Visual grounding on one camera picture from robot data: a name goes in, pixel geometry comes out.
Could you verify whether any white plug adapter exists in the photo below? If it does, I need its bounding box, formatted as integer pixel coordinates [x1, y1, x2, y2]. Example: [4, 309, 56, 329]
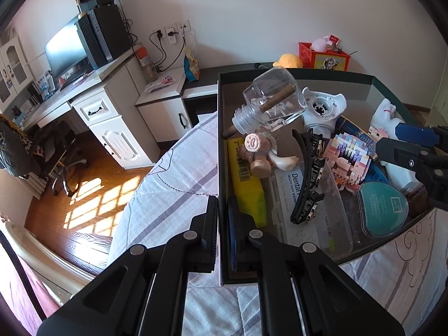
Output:
[303, 87, 347, 138]

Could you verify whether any white desk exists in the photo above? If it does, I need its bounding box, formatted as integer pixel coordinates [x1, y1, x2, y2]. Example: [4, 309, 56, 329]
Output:
[14, 47, 162, 169]

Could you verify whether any white animal figurine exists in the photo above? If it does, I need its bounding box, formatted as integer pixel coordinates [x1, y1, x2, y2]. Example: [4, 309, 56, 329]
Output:
[372, 99, 404, 137]

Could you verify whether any white hutch cabinet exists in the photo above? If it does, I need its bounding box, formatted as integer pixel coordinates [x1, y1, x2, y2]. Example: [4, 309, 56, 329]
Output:
[0, 35, 32, 113]

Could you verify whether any pink bed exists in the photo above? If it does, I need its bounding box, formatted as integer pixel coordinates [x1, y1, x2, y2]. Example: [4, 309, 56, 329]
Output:
[0, 213, 95, 326]

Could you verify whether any black office chair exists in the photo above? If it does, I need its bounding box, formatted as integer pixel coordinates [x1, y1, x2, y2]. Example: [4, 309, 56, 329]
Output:
[0, 114, 88, 197]

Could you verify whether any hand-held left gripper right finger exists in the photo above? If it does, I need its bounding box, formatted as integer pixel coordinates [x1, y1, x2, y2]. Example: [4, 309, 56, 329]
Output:
[227, 196, 407, 336]

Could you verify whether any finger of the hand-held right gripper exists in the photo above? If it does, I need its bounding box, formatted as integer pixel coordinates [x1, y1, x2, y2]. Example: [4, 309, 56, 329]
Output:
[375, 137, 448, 183]
[397, 121, 448, 145]

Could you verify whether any clear glass bottle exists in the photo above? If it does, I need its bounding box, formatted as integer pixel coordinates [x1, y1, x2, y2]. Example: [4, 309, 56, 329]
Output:
[231, 67, 309, 135]

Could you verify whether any pink gift box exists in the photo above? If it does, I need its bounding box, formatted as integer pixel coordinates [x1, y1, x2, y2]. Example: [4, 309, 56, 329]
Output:
[217, 66, 436, 286]

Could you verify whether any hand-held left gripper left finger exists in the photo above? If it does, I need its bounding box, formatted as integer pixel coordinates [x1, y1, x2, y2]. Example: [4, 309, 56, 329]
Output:
[37, 195, 219, 336]

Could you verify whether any black computer monitor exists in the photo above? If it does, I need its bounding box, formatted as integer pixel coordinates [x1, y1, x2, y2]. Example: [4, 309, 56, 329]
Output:
[44, 14, 88, 82]

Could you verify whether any clear dental floss box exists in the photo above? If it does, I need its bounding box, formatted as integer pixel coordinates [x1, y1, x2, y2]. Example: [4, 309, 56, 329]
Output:
[264, 168, 354, 257]

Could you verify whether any yellow highlighter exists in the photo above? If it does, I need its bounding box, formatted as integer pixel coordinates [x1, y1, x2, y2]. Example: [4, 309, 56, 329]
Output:
[227, 137, 268, 227]

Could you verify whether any black power cable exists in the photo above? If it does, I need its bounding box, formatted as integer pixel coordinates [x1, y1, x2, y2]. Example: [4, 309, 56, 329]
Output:
[149, 31, 186, 72]

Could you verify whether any black hair claw clip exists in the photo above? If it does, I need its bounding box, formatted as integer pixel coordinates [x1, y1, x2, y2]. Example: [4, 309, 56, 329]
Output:
[290, 128, 327, 225]

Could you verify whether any beige curtain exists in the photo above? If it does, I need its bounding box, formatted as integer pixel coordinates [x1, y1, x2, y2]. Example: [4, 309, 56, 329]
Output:
[23, 173, 48, 200]

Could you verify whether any pink tissue pack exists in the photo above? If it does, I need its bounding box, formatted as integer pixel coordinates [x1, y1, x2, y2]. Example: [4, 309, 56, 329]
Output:
[145, 76, 174, 93]

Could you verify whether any white power bank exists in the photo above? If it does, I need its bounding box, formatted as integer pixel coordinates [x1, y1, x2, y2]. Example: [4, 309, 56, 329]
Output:
[383, 157, 426, 195]

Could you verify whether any teal round case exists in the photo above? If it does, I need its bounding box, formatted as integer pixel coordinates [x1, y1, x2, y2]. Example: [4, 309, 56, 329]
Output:
[353, 181, 410, 246]

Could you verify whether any orange capped water bottle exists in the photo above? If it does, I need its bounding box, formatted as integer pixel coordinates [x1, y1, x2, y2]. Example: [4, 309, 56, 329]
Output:
[136, 46, 158, 83]

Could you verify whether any grey jacket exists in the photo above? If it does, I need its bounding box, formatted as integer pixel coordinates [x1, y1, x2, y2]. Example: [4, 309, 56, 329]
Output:
[0, 114, 36, 179]

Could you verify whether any red storage crate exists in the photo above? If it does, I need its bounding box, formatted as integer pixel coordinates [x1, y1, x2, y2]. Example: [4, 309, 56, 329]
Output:
[298, 42, 351, 72]

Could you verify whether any white bedside cabinet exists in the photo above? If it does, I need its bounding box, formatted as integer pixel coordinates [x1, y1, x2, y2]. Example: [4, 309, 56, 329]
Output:
[135, 66, 197, 151]

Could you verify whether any black computer tower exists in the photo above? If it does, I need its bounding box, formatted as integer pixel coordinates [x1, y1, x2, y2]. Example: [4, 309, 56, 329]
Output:
[74, 4, 132, 70]

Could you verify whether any blue snack bag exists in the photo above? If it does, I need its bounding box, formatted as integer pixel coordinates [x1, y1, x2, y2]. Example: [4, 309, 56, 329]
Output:
[184, 47, 201, 81]

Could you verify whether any beige toy figure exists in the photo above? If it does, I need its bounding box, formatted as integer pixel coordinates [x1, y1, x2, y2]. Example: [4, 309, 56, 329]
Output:
[237, 132, 299, 179]

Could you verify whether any row of books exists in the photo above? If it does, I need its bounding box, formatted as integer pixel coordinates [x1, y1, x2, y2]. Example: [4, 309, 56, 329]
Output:
[14, 93, 41, 116]

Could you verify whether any yellow octopus plush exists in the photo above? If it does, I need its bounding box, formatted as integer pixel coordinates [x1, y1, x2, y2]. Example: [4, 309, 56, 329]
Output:
[273, 53, 303, 69]

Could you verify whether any low black and white cabinet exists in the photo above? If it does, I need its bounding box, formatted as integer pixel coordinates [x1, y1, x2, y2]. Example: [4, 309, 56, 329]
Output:
[182, 62, 281, 130]

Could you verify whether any pink block figure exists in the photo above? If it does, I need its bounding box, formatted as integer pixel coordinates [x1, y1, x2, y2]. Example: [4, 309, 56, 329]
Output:
[322, 131, 379, 191]

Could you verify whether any blue and white box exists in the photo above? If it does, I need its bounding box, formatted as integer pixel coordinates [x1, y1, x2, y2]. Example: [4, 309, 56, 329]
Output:
[37, 71, 55, 100]

